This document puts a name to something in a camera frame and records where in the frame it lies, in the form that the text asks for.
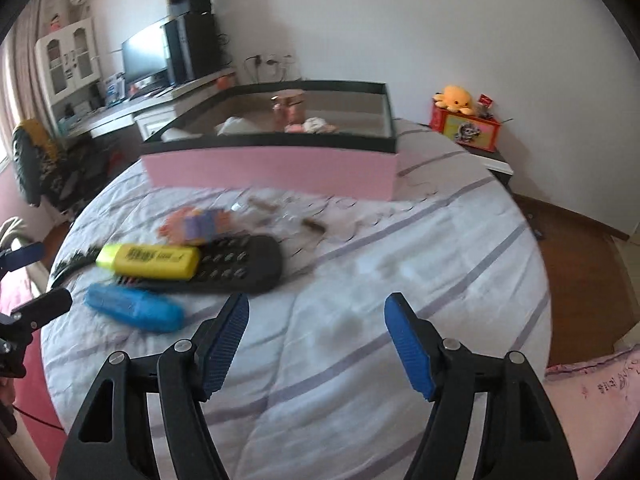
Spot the blue highlighter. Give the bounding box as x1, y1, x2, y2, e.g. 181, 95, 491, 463
85, 284, 184, 333

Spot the black hair clip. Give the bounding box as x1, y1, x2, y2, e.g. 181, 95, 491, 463
50, 245, 102, 289

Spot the yellow highlighter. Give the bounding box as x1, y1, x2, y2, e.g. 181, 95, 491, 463
96, 244, 201, 281

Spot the colourful block figure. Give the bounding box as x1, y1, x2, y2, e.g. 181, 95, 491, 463
157, 207, 233, 246

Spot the clear glass bottle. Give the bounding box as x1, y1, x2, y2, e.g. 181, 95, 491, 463
230, 196, 328, 237

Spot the white cup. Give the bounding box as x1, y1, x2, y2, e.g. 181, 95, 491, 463
216, 117, 265, 136

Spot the white pink block figure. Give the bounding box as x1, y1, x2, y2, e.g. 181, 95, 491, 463
284, 117, 337, 134

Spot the rose gold lidded jar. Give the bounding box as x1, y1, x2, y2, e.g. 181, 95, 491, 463
271, 89, 306, 131

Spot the black office chair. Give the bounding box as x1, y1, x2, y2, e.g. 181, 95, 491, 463
12, 119, 122, 220

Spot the black remote control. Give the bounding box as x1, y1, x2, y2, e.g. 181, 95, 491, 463
116, 234, 284, 294

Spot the white striped quilt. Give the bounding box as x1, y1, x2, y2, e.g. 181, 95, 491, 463
39, 119, 552, 480

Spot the pink pillow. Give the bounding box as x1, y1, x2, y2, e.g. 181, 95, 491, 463
544, 346, 639, 479

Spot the white desk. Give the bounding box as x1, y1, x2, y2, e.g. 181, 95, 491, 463
58, 68, 236, 141

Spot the white glass-door cabinet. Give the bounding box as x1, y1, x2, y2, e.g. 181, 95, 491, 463
35, 18, 101, 106

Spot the white bedside cabinet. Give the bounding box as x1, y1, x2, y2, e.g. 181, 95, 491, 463
465, 146, 514, 192

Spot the red printed box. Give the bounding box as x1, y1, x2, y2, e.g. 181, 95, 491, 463
430, 103, 501, 153

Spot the computer monitor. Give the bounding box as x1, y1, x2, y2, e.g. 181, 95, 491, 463
122, 21, 169, 86

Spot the pink box with dark rim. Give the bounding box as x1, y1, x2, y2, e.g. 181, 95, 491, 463
142, 80, 398, 200

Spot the yellow octopus plush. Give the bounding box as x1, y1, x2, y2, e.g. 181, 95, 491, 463
433, 84, 475, 116

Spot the black computer tower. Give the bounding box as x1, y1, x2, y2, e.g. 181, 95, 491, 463
163, 13, 224, 84

